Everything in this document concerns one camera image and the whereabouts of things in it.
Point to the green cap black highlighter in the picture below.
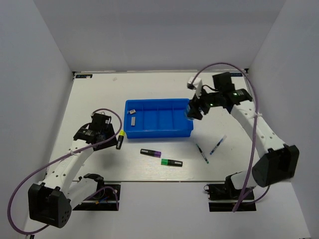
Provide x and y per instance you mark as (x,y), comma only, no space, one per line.
(169,162)

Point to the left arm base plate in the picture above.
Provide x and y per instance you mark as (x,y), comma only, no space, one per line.
(106,200)

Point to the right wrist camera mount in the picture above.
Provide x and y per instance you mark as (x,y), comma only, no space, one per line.
(195,84)

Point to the green ink pen refill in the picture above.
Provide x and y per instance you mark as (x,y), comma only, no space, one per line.
(202,153)

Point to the grey eraser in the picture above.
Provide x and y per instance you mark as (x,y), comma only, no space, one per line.
(133,121)

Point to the yellow cap black highlighter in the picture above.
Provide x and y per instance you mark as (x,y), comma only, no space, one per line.
(120,140)

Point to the round blue white tape tin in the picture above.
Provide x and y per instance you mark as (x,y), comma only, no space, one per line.
(186,112)

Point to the right table corner label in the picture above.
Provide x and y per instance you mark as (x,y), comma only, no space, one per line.
(236,74)

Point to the blue ink pen refill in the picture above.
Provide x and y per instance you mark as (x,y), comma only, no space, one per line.
(218,144)

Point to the blue divided plastic tray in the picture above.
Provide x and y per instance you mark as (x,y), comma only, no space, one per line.
(157,118)

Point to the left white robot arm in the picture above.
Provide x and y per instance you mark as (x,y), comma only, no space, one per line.
(52,200)

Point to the purple cap black highlighter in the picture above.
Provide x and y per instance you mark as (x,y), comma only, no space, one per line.
(152,153)

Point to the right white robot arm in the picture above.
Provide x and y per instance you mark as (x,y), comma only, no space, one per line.
(277,160)

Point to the left table corner label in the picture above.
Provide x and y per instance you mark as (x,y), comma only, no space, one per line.
(83,76)

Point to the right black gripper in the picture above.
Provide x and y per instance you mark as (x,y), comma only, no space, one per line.
(195,103)

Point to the table corner label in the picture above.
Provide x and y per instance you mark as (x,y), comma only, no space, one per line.
(83,76)
(236,74)

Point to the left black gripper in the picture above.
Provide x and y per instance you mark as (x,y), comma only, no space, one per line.
(110,143)

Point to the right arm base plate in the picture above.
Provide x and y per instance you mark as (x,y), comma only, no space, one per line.
(220,201)

